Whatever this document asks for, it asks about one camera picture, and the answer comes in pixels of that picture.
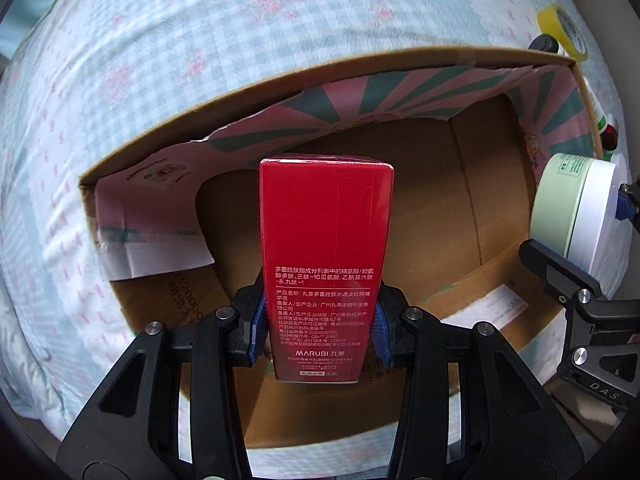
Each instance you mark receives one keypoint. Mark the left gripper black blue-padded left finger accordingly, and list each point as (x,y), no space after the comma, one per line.
(167,409)

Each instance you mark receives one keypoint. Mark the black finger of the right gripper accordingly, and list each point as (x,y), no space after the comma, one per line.
(563,281)

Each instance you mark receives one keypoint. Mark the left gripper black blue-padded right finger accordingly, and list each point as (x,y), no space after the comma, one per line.
(471,408)

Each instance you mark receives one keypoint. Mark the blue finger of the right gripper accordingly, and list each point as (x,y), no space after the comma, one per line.
(628,203)

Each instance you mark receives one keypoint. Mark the pale green jar white lid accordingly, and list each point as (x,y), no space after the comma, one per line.
(574,212)

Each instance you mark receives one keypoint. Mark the white pill bottle green label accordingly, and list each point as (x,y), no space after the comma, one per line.
(606,123)

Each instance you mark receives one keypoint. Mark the yellow tape roll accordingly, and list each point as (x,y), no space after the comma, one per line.
(555,22)

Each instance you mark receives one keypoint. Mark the cardboard box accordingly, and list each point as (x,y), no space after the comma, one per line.
(415,168)

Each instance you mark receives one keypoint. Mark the red carton box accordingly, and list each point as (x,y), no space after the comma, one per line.
(323,223)

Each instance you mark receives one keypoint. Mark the white jar black lid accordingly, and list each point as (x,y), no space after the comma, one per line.
(545,43)

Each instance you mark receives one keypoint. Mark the light blue bed sheet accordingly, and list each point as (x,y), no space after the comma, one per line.
(132,132)

